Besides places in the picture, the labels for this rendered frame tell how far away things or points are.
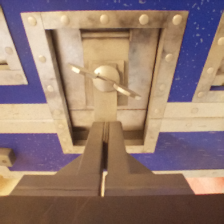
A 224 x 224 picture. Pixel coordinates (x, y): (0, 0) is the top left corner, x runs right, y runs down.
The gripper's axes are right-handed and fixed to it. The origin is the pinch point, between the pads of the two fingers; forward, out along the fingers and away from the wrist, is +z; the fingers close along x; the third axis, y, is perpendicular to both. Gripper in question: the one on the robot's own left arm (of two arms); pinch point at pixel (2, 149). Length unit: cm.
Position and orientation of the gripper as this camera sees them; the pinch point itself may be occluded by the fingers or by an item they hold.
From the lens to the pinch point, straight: 28.9
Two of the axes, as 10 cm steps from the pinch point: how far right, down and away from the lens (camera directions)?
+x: -0.1, -6.4, 7.7
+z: 9.9, 1.2, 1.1
